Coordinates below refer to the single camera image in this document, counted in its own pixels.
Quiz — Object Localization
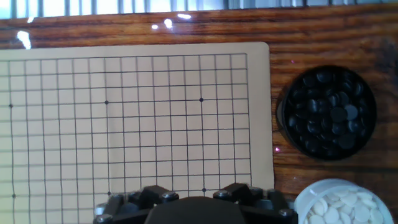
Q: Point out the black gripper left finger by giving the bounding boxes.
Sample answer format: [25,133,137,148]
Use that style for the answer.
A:
[94,185,180,224]

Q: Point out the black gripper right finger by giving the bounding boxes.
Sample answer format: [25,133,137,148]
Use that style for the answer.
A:
[213,182,299,224]

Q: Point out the beige go board mat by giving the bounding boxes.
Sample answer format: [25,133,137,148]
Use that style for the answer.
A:
[0,42,275,224]

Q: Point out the white bowl of white stones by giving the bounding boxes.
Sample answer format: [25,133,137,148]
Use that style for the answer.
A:
[293,178,395,224]

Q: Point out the black bowl of black stones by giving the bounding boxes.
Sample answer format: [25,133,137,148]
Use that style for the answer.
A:
[276,64,377,162]

